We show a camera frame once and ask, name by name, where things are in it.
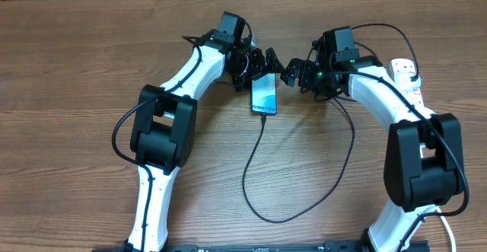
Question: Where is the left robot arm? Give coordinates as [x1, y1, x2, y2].
[123, 12, 284, 251]

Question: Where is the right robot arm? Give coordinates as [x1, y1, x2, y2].
[281, 27, 469, 251]

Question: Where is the blue screen smartphone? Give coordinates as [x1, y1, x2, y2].
[250, 73, 277, 116]

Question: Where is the white power strip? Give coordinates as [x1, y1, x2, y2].
[388, 58, 424, 106]

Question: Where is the black charging cable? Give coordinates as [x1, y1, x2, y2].
[241, 23, 422, 225]

